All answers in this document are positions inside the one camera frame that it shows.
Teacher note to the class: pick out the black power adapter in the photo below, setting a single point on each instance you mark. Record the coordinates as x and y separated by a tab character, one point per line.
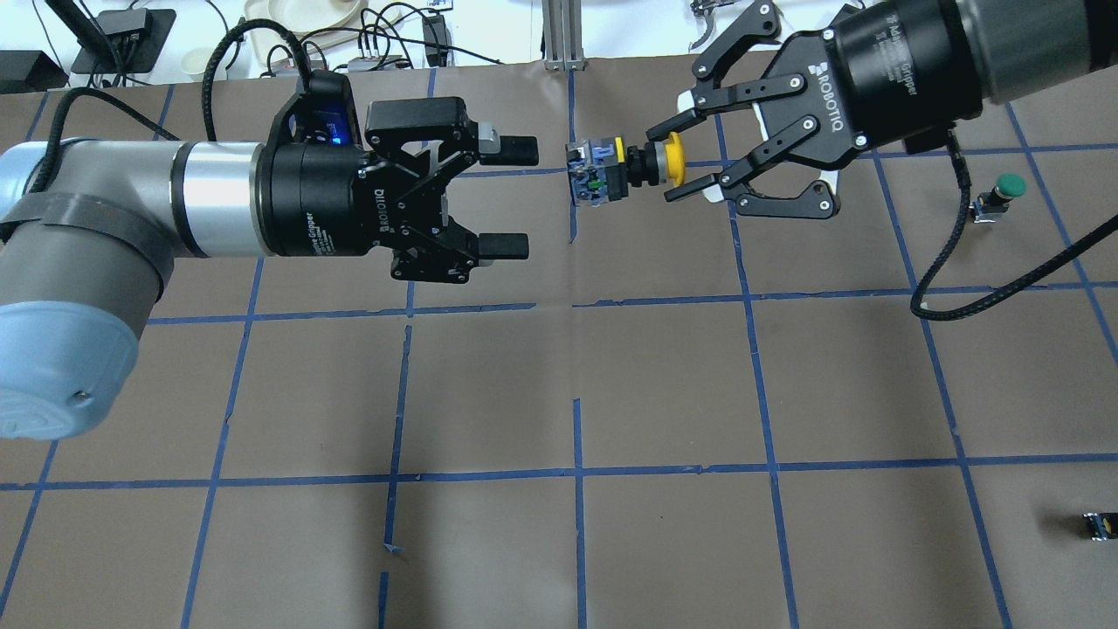
437	40

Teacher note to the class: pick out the yellow push button switch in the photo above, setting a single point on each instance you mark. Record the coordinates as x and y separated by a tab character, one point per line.
604	171

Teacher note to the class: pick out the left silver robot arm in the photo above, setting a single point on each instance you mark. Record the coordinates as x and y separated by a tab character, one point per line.
92	230

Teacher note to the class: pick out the white paper cup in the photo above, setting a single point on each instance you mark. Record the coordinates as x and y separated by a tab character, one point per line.
194	62

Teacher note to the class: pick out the aluminium frame post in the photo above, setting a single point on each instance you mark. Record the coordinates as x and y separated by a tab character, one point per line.
562	36

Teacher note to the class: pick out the black switch contact block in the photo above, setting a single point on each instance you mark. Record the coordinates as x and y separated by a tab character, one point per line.
1101	526

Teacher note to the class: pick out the beige plate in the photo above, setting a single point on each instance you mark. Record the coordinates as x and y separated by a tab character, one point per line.
303	17

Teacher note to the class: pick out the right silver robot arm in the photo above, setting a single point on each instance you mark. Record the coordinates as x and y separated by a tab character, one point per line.
1019	48

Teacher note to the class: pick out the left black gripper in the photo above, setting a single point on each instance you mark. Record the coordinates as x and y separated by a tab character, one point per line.
313	203

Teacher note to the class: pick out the green push button switch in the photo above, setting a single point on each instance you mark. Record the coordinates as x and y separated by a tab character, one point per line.
990	206

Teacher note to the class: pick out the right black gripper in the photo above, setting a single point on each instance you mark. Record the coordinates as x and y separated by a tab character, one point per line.
900	74

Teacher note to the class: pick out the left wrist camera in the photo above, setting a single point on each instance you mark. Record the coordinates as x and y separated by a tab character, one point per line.
321	111

